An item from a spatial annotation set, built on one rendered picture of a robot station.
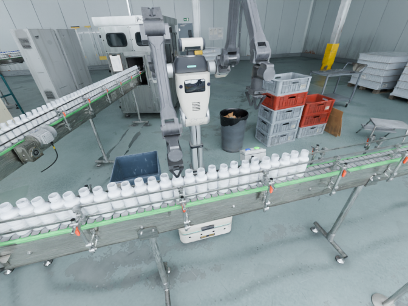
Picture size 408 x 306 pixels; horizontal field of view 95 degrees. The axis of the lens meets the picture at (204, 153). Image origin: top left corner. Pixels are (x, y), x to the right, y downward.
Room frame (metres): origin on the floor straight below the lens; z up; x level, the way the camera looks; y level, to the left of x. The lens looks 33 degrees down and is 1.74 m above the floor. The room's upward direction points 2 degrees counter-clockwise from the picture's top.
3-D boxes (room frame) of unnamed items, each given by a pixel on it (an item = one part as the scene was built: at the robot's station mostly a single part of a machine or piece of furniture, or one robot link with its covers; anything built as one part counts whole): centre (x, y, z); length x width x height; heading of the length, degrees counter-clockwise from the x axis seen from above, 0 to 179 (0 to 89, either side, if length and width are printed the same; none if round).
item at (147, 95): (5.06, 1.29, 1.00); 1.60 x 1.30 x 2.00; 175
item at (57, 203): (0.58, 0.65, 1.08); 0.06 x 0.06 x 0.17
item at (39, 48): (5.65, 4.15, 0.96); 0.82 x 0.50 x 1.91; 175
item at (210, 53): (10.67, -0.30, 0.50); 1.24 x 1.03 x 1.00; 106
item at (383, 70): (6.17, -5.67, 0.50); 1.23 x 1.05 x 1.00; 102
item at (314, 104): (3.31, -1.98, 0.55); 0.61 x 0.41 x 0.22; 106
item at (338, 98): (4.67, -3.19, 0.49); 1.05 x 0.55 x 0.99; 103
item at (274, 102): (3.05, -1.33, 0.78); 0.61 x 0.41 x 0.22; 110
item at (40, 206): (0.56, 0.71, 1.08); 0.06 x 0.06 x 0.17
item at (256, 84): (0.95, -0.27, 1.51); 0.10 x 0.07 x 0.07; 13
